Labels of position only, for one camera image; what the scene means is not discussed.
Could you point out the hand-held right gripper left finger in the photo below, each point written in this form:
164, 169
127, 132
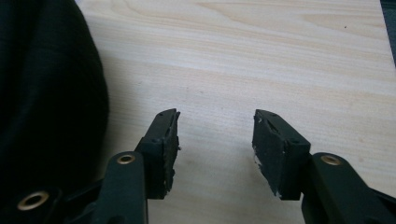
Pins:
158, 155

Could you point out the dark cloth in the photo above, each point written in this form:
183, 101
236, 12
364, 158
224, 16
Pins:
46, 93

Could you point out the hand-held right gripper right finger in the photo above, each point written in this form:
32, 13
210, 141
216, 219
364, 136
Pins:
280, 155

